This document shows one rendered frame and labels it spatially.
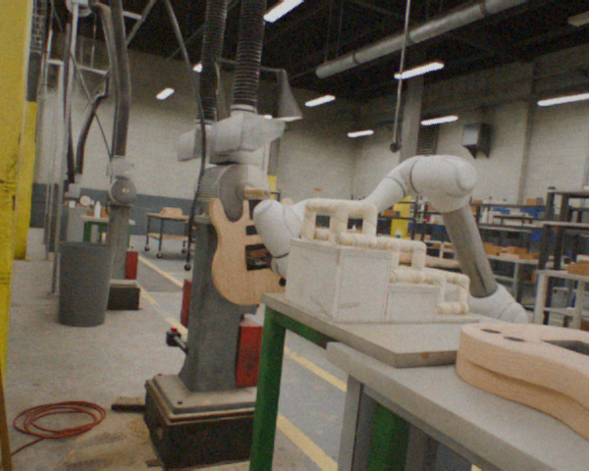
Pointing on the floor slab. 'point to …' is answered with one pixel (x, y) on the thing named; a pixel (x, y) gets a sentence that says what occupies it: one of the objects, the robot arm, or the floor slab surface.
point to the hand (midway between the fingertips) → (258, 256)
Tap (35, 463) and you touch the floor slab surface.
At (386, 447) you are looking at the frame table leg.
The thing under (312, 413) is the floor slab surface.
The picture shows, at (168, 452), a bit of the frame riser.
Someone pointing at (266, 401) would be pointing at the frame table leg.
